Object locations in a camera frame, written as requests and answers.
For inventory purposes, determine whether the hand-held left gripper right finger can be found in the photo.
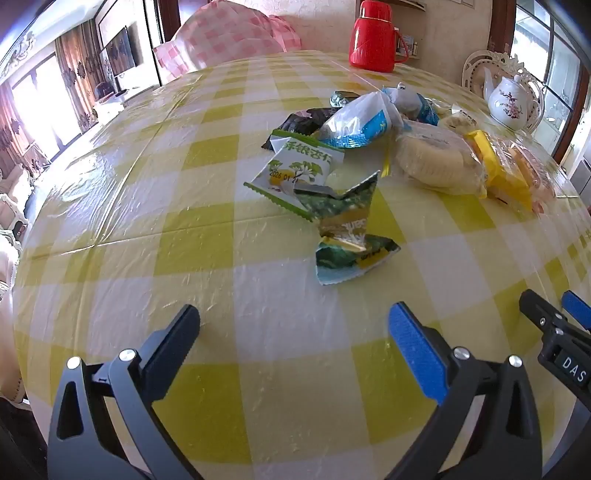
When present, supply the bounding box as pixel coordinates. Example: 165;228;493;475
385;302;543;480

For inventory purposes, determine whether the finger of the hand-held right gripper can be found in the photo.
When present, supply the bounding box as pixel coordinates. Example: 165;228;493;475
561;290;591;331
519;289;568;334

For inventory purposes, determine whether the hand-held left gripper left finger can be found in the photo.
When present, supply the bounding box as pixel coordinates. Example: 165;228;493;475
47;305;204;480

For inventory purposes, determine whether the black snack packet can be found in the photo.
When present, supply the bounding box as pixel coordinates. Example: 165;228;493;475
305;107;345;136
261;112;324;151

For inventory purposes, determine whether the yellow checked tablecloth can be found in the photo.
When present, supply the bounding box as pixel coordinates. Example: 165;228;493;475
14;48;591;480

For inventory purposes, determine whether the dark green snack packet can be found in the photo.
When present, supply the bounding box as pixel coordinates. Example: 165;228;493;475
294;172;380;236
315;233;402;286

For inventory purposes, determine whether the orange cake packet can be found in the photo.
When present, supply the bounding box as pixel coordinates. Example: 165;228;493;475
508;141;557;215

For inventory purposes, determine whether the yellow cake packet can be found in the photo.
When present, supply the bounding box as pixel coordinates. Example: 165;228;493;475
464;130;534;212

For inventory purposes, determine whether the round pastry in clear wrapper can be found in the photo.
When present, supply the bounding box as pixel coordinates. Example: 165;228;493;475
394;121;488;198

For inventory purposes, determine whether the pale pastry packet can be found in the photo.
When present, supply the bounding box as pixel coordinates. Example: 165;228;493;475
436;106;478;134

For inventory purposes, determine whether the white floral teapot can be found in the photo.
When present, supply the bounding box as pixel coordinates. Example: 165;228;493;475
482;69;541;131

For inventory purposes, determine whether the green and white snack packet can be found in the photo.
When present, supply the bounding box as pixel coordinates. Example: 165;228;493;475
244;130;346;222

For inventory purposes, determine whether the white television cabinet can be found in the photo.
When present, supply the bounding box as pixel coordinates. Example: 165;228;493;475
92;88;158;121

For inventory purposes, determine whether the clear blue and white bag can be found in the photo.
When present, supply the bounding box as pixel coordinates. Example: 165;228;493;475
318;91;404;149

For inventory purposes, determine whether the white ornate chair back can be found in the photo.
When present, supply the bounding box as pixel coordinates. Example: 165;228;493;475
462;50;546;134

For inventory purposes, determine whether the green foil snack packet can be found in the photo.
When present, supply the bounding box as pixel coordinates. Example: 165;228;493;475
329;90;361;108

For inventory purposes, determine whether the brown framed glass door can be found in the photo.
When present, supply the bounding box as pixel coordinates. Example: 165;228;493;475
488;0;591;162

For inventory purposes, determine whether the brown patterned curtain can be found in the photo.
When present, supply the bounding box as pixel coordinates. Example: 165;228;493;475
55;25;100;125

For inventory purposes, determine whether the flat screen television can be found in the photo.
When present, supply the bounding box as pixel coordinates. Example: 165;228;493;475
99;26;137;77

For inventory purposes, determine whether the pink checked cloth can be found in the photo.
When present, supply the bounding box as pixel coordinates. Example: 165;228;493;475
153;0;302;86

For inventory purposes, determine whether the red thermos jug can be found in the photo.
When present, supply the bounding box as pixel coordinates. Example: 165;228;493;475
348;0;411;73

